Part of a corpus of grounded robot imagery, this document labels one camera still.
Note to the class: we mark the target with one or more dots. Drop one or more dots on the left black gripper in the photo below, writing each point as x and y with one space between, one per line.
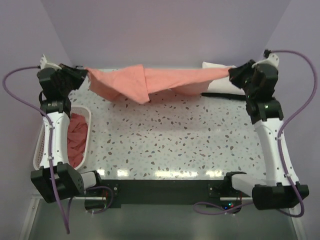
80 74

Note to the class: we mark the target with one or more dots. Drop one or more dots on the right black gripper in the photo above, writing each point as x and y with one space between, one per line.
235 73

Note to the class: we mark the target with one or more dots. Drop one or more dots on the salmon pink t-shirt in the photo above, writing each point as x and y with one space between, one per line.
137 82

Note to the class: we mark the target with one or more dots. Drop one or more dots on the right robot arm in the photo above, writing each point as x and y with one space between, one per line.
281 188

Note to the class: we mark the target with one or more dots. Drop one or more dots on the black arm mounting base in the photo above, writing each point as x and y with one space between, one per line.
171 192

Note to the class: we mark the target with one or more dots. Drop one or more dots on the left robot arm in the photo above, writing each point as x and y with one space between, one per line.
56 179

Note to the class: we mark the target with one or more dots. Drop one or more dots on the folded white t-shirt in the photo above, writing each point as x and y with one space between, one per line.
222 85

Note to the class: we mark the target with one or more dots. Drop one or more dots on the folded black t-shirt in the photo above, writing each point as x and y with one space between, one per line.
227 96

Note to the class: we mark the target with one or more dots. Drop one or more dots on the dark pink crumpled t-shirt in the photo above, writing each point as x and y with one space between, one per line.
76 139

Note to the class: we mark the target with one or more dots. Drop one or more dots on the white plastic laundry basket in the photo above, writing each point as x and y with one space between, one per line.
82 110

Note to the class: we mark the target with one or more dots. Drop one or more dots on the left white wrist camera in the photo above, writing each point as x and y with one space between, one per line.
44 63

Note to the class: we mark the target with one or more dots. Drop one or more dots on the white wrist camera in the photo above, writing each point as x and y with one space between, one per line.
272 59
44 63

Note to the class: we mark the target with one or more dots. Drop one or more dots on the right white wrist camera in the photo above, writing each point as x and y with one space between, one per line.
272 59

